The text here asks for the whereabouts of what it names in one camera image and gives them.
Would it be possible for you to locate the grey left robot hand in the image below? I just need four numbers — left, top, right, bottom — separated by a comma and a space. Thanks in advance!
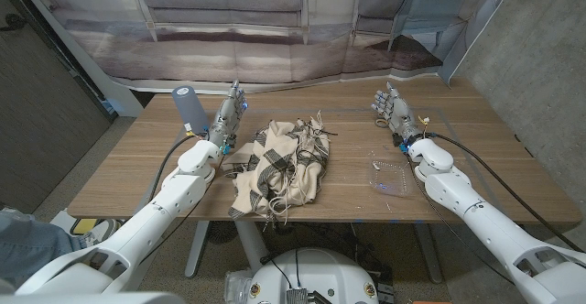
206, 80, 249, 155

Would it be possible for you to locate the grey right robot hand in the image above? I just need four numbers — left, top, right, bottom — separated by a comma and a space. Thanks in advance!
371, 81, 425, 147

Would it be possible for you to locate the cream plaid fringed scarf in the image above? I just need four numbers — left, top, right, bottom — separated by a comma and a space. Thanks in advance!
221, 110, 339, 226

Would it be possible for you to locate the grey cylindrical cup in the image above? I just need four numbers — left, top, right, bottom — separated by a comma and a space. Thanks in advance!
171, 85, 211, 136

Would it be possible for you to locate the clear plastic clamshell container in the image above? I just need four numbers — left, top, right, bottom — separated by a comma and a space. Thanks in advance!
368, 158, 417, 199

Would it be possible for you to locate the printed sofa room backdrop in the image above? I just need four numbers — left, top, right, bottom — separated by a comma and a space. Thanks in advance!
27, 0, 523, 95

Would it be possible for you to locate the white table leg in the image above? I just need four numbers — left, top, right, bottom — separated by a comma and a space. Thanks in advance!
184, 221, 211, 280
233, 220, 271, 273

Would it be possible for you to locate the grey table leg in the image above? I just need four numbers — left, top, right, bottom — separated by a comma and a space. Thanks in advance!
414, 223, 444, 285

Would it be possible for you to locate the clear plastic packaging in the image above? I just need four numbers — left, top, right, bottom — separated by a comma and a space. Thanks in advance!
223, 269, 254, 303

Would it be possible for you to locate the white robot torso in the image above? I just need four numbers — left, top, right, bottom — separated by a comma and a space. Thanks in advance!
246, 247, 380, 304

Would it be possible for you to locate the yellow floor object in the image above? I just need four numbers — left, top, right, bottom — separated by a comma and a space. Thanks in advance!
71, 218, 100, 235

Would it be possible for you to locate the person in blue jeans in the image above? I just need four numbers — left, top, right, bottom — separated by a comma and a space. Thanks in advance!
0, 210, 88, 291

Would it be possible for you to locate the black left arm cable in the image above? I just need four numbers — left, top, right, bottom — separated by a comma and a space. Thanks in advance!
148, 132, 210, 204

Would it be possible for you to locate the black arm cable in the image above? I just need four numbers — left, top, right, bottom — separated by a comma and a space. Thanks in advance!
428, 132, 586, 254
148, 132, 210, 204

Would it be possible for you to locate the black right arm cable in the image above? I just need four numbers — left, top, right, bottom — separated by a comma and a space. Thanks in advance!
428, 132, 586, 254

